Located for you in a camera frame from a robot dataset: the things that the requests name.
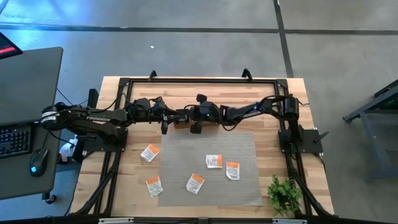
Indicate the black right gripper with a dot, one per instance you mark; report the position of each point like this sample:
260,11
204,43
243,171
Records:
211,113

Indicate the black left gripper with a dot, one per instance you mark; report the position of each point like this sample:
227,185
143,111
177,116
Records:
158,112

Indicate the white orange Tazo tea packet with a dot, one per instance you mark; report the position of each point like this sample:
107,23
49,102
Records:
233,170
150,153
195,184
154,186
214,161

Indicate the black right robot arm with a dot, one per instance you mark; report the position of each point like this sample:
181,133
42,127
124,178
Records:
248,110

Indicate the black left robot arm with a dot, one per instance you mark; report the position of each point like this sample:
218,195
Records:
98,119

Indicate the grey woven placemat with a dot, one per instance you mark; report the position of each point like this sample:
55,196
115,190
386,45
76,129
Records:
186,146

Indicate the white power adapter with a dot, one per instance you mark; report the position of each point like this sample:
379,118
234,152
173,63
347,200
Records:
66,149

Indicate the green artificial plant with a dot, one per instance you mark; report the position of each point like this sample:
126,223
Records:
284,194

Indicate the black computer mouse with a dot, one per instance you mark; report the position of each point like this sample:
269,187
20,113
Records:
38,160

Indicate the dark grey desk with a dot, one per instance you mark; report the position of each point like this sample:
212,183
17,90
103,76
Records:
28,87

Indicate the black keyboard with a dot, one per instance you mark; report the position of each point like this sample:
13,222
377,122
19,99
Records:
15,140

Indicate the black display screen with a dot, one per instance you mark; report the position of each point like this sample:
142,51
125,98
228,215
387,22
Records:
6,46

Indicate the black aluminium rig frame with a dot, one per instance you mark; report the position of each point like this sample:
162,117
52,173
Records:
202,81

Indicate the grey metal table frame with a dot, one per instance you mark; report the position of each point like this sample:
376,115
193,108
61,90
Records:
367,118

